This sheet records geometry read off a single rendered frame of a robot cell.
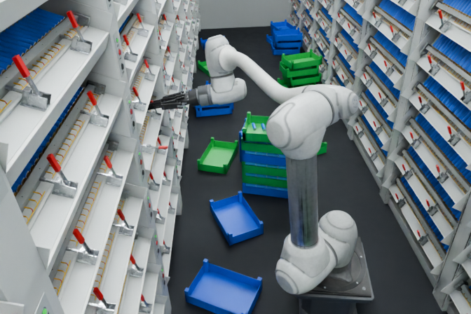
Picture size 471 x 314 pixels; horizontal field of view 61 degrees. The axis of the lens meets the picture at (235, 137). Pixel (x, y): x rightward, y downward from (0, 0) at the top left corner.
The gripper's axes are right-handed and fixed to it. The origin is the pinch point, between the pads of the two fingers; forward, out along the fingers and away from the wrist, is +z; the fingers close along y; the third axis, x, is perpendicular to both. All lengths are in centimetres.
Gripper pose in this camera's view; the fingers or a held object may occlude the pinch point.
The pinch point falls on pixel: (153, 104)
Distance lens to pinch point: 179.7
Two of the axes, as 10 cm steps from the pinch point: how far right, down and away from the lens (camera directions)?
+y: -0.4, -5.3, 8.5
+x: -1.7, -8.3, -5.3
